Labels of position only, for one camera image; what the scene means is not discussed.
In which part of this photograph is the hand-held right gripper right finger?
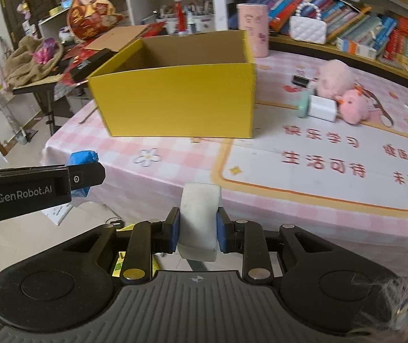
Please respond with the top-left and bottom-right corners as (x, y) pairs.
(216, 207), (333, 287)

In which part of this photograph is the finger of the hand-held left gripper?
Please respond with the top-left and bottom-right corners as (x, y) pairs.
(66, 149), (106, 199)

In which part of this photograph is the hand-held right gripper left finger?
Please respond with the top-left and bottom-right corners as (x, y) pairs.
(61, 207), (181, 287)

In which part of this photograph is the white rectangular eraser block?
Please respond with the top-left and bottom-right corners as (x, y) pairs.
(178, 182), (222, 262)

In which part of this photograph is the yellow cardboard box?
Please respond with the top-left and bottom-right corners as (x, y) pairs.
(83, 26), (258, 139)

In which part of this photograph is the large pink plush toy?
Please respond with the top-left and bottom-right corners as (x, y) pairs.
(315, 59), (356, 101)

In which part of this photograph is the black side stand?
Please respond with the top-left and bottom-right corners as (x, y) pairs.
(11, 77), (77, 137)

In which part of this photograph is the pink checked printed tablecloth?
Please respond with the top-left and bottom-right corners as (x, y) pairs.
(40, 47), (408, 258)

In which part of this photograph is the black flat box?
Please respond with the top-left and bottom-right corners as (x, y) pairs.
(69, 49), (118, 83)

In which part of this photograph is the brown fuzzy cloth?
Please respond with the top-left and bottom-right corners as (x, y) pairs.
(3, 36), (64, 89)

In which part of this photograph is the brown cardboard sheet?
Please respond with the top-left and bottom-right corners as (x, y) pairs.
(83, 26), (148, 53)

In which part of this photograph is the mint green small item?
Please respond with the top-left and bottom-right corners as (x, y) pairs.
(296, 91), (313, 119)

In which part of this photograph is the white charger block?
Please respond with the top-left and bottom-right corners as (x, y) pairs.
(309, 95), (339, 122)

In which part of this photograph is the red cartoon figure decoration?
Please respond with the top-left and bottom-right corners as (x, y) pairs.
(66, 0), (125, 42)

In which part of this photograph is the white shelf unit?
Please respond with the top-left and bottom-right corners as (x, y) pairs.
(38, 0), (230, 41)

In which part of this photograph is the small pink chick plush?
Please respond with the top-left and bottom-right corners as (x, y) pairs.
(335, 87), (375, 126)

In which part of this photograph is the red tassel ornament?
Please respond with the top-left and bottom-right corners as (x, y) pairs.
(173, 0), (189, 37)

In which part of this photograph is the pink cylindrical container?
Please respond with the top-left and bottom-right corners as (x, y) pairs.
(236, 2), (271, 59)

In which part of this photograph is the wooden bookshelf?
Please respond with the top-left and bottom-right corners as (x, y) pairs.
(224, 0), (408, 81)

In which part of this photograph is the orange and blue carton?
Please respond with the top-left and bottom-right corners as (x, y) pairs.
(335, 37), (378, 61)

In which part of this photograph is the row of colourful books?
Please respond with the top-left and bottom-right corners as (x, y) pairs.
(267, 0), (408, 71)

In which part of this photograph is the white quilted pearl-handle handbag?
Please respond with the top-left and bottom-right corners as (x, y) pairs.
(288, 1), (328, 45)

